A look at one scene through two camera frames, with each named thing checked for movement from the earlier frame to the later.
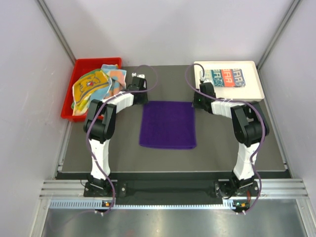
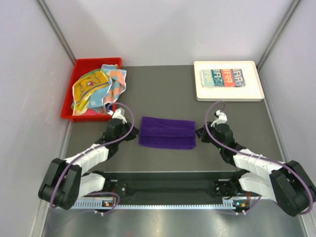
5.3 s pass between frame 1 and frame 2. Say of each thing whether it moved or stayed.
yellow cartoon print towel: stayed
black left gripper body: moved
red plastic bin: stayed
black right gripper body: moved
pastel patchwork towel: stayed
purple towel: moved
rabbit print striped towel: stayed
